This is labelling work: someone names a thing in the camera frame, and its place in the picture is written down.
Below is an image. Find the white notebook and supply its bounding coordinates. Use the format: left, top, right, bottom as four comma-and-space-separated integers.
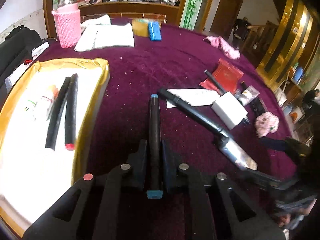
74, 23, 135, 52

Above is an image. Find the white folded cloth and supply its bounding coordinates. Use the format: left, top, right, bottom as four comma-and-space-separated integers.
81, 14, 111, 28

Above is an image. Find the black marker red cap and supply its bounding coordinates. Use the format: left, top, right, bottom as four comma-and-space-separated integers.
65, 74, 79, 151

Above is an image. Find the silver daisy cream tube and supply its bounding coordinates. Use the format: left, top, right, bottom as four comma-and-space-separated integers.
238, 86, 260, 106

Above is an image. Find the black marker blue cap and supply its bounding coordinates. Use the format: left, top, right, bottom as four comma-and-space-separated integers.
146, 94, 163, 199

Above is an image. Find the black marker grey cap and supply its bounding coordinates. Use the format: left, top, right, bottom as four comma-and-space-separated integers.
45, 76, 71, 150

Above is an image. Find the blue tag card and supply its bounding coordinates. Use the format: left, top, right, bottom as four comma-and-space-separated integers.
148, 21, 162, 41

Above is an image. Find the black test pen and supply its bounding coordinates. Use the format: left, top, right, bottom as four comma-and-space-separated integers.
204, 69, 227, 95

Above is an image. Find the black bag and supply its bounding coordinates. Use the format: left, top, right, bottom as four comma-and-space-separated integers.
0, 25, 44, 100

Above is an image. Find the white power bank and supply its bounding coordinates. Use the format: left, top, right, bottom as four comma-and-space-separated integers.
212, 92, 248, 130

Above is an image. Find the black marker yellow cap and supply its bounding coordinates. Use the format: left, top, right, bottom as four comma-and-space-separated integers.
240, 81, 248, 92

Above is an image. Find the pink plush toy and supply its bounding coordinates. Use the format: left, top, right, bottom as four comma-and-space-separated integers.
254, 112, 279, 138

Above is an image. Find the red foil packet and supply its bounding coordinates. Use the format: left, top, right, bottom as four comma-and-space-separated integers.
212, 59, 244, 95

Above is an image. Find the pink knit covered bottle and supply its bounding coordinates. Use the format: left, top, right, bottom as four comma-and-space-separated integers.
52, 0, 81, 48

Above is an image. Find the gold gift bag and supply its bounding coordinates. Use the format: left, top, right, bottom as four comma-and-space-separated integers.
132, 18, 150, 37

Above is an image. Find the white paper box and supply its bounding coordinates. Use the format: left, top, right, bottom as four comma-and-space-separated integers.
167, 88, 220, 107

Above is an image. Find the purple bed blanket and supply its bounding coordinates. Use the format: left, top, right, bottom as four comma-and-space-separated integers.
32, 17, 301, 240

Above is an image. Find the yellow lined storage box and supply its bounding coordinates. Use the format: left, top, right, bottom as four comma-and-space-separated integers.
1, 58, 110, 238

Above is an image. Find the pink towel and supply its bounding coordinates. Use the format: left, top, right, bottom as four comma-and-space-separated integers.
203, 36, 241, 60

